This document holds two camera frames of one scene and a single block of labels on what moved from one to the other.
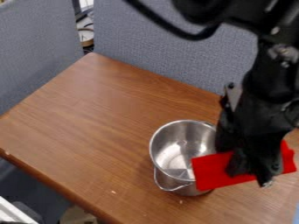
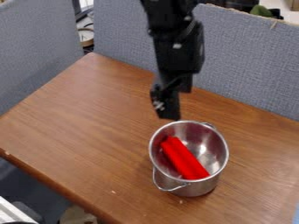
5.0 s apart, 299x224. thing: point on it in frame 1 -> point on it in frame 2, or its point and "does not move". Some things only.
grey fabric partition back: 208,62 does not move
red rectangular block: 209,168 -> 181,158
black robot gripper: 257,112 -> 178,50
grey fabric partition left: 38,45 does not move
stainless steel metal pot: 177,142 does not move
